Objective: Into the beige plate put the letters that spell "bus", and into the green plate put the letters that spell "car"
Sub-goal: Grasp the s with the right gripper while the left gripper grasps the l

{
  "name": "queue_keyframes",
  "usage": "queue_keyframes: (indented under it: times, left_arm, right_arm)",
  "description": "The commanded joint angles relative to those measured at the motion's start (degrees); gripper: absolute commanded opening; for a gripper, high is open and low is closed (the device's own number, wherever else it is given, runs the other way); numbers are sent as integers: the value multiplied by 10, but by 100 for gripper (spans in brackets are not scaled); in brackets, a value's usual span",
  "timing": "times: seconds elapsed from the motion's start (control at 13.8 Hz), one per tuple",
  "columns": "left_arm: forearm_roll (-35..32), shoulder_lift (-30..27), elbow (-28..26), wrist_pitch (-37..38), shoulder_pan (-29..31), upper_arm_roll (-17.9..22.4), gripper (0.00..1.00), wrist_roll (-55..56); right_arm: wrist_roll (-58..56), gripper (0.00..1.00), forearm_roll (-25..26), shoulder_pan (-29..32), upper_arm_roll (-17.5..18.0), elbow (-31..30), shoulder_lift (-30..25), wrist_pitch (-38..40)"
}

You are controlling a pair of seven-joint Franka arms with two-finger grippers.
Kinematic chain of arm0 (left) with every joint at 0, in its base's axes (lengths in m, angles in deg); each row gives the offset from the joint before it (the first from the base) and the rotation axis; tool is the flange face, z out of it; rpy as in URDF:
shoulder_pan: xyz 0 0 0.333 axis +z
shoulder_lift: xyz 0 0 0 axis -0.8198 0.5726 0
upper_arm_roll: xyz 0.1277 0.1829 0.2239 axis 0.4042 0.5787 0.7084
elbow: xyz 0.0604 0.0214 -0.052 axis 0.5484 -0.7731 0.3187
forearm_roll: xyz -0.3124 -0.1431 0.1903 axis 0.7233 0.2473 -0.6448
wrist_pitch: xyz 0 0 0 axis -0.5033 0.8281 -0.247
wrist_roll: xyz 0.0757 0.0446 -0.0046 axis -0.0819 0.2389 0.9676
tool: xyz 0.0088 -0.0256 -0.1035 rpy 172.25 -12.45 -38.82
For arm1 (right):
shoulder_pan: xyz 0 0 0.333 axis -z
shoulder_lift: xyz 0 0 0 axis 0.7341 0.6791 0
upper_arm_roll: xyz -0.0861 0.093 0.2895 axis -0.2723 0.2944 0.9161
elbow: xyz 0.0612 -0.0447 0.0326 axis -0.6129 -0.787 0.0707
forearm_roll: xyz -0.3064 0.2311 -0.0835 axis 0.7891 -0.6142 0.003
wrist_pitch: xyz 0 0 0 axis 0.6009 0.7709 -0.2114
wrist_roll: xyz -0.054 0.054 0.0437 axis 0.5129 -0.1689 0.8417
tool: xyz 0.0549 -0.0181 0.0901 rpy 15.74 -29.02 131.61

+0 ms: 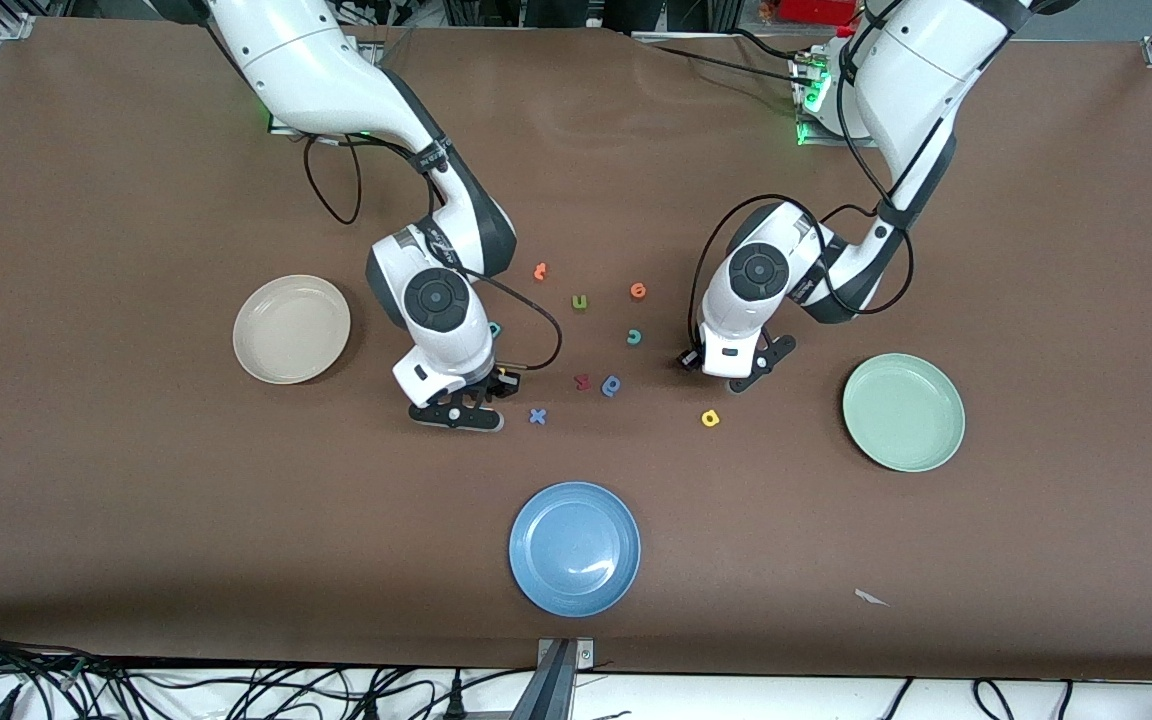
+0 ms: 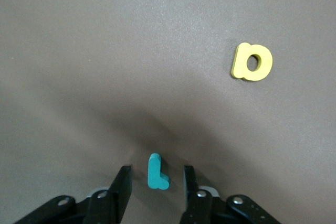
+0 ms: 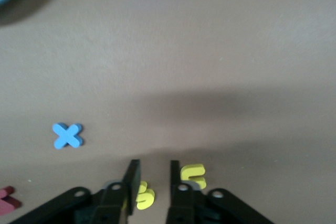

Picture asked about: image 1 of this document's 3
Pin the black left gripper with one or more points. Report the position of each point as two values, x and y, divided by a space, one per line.
688 359

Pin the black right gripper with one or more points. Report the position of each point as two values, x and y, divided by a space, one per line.
492 384

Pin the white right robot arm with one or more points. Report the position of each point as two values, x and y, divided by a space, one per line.
316 70

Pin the blue letter a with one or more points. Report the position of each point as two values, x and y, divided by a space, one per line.
613 386

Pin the pale green plate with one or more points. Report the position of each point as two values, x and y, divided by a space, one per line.
904 412

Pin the beige plate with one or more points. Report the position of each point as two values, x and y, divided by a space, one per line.
291 330

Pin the blue plate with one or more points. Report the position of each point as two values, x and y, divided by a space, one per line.
574 548

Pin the white paper scrap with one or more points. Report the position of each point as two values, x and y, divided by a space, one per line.
869 597

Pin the red box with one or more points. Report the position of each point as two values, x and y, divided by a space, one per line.
816 10

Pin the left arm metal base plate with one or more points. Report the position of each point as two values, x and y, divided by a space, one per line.
816 140

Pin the silver metal bracket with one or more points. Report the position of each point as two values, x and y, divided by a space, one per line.
586 655

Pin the grey camera mount pole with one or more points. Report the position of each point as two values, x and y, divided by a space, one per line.
548 690

